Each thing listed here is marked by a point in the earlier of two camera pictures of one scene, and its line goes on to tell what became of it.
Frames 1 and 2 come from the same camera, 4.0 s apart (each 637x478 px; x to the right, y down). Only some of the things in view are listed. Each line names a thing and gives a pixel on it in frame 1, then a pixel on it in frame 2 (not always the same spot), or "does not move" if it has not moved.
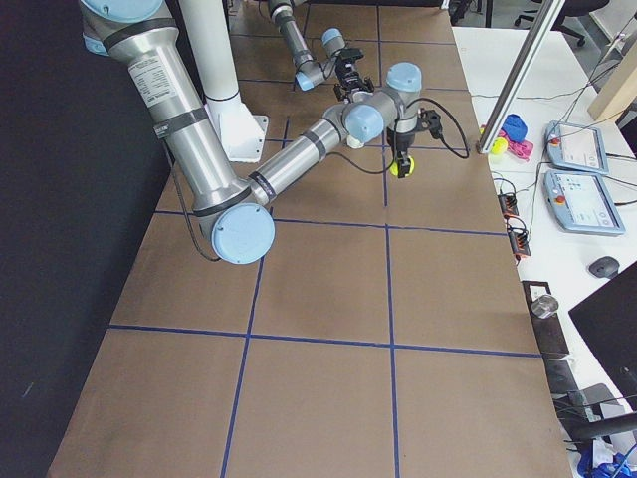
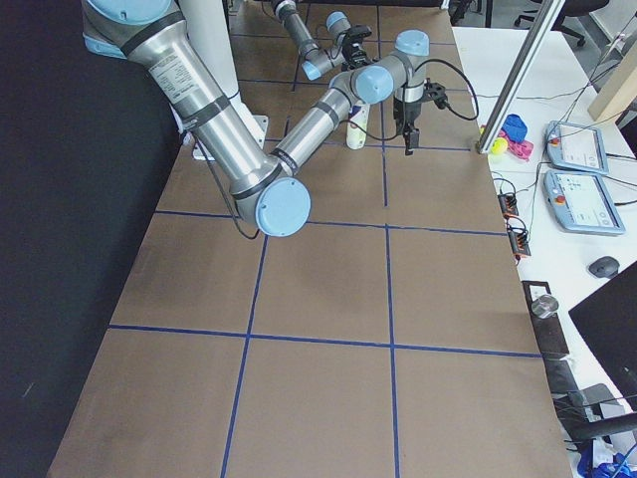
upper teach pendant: (576, 146) does not move
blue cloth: (515, 127) does not move
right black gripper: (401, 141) → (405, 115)
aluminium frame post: (522, 69) does not move
